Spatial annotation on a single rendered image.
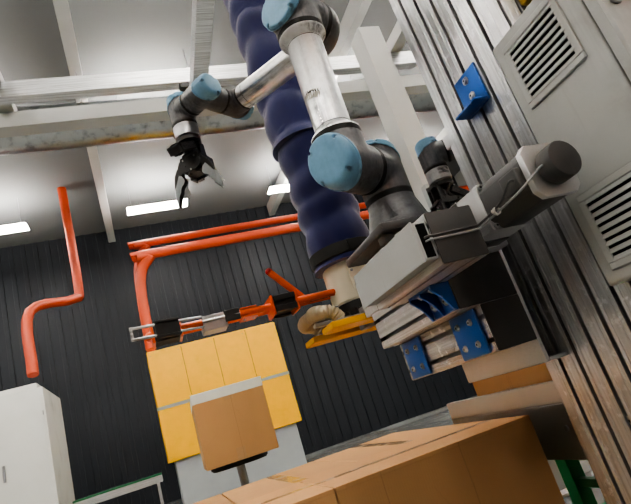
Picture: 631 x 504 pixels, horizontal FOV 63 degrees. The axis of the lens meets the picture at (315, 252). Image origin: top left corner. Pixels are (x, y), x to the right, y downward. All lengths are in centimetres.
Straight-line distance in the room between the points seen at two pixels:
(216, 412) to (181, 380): 587
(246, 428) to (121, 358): 938
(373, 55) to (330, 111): 246
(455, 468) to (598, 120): 95
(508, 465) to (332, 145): 97
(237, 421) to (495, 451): 175
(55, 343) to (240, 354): 487
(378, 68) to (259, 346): 638
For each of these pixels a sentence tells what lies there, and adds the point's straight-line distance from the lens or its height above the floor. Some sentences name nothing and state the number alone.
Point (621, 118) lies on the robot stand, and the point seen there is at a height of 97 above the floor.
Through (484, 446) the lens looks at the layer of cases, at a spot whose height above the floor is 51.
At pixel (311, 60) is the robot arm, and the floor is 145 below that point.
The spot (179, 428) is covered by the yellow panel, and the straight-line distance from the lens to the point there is 877.
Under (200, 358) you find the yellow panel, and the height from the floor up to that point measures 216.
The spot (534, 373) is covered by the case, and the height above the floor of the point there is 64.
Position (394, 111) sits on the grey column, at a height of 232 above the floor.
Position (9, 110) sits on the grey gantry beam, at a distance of 417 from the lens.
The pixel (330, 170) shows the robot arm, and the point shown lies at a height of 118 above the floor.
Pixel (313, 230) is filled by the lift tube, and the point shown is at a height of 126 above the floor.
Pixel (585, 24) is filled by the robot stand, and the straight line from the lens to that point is 92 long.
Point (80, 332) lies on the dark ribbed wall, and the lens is 1247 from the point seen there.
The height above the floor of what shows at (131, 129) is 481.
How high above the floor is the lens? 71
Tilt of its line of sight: 17 degrees up
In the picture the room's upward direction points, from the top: 18 degrees counter-clockwise
